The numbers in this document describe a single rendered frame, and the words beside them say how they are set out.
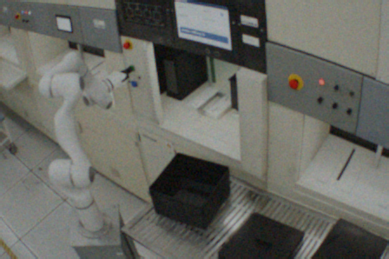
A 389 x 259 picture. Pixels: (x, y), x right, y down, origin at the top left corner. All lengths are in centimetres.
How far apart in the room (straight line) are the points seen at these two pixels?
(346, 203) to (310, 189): 22
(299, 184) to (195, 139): 63
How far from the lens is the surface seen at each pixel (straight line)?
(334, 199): 194
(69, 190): 186
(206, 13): 175
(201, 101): 246
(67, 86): 166
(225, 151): 216
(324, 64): 153
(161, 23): 196
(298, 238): 178
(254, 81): 170
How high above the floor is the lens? 229
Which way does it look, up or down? 38 degrees down
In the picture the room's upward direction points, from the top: 7 degrees counter-clockwise
